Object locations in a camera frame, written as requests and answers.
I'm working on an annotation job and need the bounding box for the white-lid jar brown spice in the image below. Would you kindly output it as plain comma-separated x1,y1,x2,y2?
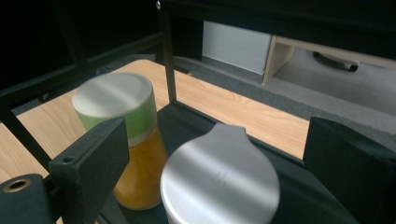
160,122,281,224

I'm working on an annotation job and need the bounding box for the black object under cabinet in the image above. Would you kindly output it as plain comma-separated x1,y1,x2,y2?
312,50,361,73

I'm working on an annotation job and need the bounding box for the black metal two-tier rack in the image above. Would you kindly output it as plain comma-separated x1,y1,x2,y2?
0,0,396,224

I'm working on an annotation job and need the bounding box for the green-lid jar orange spice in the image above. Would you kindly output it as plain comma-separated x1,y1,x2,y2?
71,72,169,211

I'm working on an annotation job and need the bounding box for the grey drawer with black handle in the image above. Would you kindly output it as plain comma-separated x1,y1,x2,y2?
262,35,396,86

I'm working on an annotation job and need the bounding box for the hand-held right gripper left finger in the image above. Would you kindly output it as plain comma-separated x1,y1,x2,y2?
48,117,131,224

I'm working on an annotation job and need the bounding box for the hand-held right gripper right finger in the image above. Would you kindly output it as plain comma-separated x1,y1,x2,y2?
303,117,396,224

